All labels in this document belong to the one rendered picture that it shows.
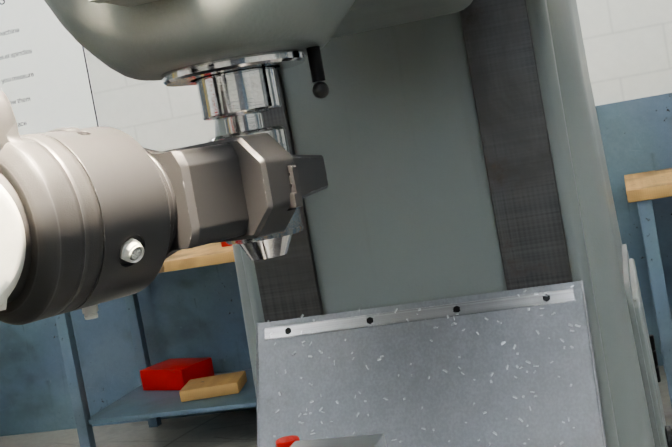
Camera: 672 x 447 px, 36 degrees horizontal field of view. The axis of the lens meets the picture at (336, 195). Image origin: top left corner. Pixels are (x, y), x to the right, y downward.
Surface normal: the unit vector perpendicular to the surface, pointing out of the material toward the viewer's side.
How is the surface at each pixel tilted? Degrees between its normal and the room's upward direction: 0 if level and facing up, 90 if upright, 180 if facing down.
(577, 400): 62
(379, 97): 90
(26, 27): 90
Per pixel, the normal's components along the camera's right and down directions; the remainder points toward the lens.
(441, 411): -0.32, -0.36
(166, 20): -0.18, 0.44
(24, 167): -0.08, -0.40
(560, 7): 0.69, -0.26
